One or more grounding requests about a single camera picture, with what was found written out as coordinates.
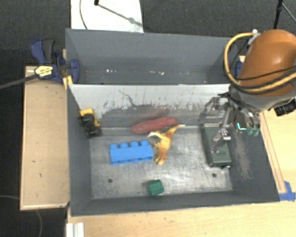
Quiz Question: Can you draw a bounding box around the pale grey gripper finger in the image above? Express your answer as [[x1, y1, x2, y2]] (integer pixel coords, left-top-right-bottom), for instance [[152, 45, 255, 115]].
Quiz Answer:
[[199, 96, 224, 123], [211, 128, 232, 156]]

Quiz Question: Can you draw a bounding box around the yellow and black toy truck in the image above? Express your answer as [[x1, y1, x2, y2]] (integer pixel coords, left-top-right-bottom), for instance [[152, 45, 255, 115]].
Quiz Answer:
[[78, 108, 103, 138]]

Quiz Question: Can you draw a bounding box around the black cylinder on white bracket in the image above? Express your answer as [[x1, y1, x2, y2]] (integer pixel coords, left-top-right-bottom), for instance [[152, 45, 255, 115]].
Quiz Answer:
[[273, 95, 296, 117]]

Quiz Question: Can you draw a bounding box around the blue toy building brick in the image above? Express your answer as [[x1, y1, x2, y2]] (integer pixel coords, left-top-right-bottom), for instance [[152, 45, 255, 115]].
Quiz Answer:
[[109, 139, 155, 166]]

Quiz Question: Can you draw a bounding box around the pale wood flat board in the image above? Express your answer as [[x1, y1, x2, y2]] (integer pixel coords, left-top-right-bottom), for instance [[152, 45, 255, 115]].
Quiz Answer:
[[19, 65, 71, 211]]

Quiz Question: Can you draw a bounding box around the grey metal bin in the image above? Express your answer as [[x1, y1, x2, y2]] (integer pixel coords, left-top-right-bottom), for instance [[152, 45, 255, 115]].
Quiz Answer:
[[64, 28, 281, 217]]

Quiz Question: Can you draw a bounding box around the yellow banana peel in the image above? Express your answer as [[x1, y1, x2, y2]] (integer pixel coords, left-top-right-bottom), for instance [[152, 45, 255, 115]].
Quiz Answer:
[[147, 124, 186, 166]]

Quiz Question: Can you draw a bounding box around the small green block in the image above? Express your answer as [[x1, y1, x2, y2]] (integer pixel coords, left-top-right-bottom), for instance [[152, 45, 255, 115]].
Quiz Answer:
[[144, 179, 165, 197]]

